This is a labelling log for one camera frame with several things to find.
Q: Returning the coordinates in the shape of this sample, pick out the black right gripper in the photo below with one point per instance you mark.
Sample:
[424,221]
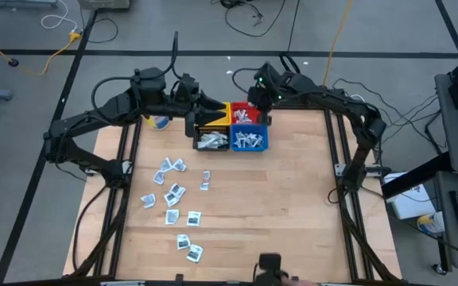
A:
[258,99]

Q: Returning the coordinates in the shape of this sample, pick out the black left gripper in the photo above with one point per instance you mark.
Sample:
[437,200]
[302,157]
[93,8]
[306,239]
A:
[185,97]

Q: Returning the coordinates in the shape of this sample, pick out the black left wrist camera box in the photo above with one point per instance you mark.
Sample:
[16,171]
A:
[149,85]

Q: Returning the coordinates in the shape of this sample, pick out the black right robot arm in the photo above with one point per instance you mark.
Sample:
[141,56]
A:
[344,109]

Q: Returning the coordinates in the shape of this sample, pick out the black desk support beam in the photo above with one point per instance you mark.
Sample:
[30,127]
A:
[416,176]

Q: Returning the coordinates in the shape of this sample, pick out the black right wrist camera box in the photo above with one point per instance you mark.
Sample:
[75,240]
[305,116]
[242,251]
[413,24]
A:
[266,75]

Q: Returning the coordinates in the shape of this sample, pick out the black slotted plastic basket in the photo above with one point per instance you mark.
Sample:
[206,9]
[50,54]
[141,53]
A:
[197,135]

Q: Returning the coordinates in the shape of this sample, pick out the white frame bracket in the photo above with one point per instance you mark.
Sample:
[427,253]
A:
[339,170]
[127,167]

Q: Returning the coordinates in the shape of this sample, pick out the white yellow wipes canister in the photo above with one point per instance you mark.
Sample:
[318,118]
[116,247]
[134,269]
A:
[431,223]
[159,122]

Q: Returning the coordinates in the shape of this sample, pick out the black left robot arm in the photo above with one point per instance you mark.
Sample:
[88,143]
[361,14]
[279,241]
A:
[78,119]

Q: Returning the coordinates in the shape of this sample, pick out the yellow slotted plastic basket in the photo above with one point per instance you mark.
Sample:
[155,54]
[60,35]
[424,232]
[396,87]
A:
[223,115]

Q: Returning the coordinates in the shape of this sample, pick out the blue slotted plastic basket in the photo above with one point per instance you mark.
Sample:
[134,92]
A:
[249,128]

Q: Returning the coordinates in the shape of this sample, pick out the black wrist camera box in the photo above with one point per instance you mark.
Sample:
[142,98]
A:
[149,85]
[266,75]

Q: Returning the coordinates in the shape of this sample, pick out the red slotted plastic basket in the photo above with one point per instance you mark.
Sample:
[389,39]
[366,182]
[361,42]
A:
[253,119]

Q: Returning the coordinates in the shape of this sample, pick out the black handheld device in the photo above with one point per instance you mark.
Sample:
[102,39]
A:
[270,266]

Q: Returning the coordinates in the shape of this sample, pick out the black round floor cap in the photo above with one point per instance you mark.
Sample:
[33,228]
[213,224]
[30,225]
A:
[13,62]

